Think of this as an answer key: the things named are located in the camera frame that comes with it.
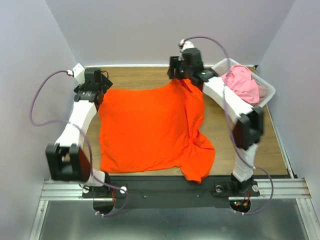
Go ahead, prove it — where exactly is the orange t shirt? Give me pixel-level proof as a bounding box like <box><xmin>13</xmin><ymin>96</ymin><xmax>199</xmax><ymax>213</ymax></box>
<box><xmin>99</xmin><ymin>79</ymin><xmax>215</xmax><ymax>183</ymax></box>

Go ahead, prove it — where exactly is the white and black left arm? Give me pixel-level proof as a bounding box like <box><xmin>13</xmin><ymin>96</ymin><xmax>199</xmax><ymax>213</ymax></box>
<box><xmin>45</xmin><ymin>64</ymin><xmax>113</xmax><ymax>198</ymax></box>

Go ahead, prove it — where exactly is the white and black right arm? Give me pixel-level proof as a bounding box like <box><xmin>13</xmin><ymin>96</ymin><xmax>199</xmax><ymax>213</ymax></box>
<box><xmin>167</xmin><ymin>41</ymin><xmax>264</xmax><ymax>200</ymax></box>

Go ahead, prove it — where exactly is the white perforated plastic basket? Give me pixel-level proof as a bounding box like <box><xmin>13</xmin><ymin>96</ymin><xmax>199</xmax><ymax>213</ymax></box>
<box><xmin>212</xmin><ymin>58</ymin><xmax>276</xmax><ymax>108</ymax></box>

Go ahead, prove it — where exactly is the dusty pink t shirt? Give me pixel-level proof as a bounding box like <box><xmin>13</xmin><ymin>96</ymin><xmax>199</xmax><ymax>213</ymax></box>
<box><xmin>258</xmin><ymin>85</ymin><xmax>269</xmax><ymax>103</ymax></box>

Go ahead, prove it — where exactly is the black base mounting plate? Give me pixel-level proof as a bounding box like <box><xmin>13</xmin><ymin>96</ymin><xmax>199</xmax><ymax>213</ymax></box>
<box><xmin>82</xmin><ymin>175</ymin><xmax>260</xmax><ymax>215</ymax></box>

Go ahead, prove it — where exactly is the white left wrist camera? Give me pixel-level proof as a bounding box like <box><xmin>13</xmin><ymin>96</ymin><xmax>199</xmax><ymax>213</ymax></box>
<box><xmin>72</xmin><ymin>63</ymin><xmax>86</xmax><ymax>85</ymax></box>

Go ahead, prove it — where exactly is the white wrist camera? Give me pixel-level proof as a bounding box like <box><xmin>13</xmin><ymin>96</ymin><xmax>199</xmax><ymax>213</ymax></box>
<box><xmin>178</xmin><ymin>39</ymin><xmax>195</xmax><ymax>53</ymax></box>
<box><xmin>72</xmin><ymin>63</ymin><xmax>86</xmax><ymax>85</ymax></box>

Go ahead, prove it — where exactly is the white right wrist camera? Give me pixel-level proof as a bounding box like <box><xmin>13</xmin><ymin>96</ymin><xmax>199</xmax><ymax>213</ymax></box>
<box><xmin>178</xmin><ymin>39</ymin><xmax>195</xmax><ymax>53</ymax></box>

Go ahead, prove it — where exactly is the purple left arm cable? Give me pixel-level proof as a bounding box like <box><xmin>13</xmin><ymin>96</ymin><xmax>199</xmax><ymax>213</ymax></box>
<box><xmin>30</xmin><ymin>69</ymin><xmax>130</xmax><ymax>218</ymax></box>

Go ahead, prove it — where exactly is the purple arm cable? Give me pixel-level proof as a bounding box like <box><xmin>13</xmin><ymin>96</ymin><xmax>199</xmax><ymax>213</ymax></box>
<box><xmin>30</xmin><ymin>69</ymin><xmax>130</xmax><ymax>218</ymax></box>
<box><xmin>178</xmin><ymin>36</ymin><xmax>275</xmax><ymax>216</ymax></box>

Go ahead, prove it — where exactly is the aluminium frame rail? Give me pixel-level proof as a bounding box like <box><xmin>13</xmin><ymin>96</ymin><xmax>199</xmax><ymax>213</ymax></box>
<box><xmin>28</xmin><ymin>174</ymin><xmax>87</xmax><ymax>240</ymax></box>

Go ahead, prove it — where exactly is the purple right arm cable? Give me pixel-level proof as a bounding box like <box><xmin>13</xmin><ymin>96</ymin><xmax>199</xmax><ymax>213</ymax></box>
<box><xmin>178</xmin><ymin>36</ymin><xmax>275</xmax><ymax>216</ymax></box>

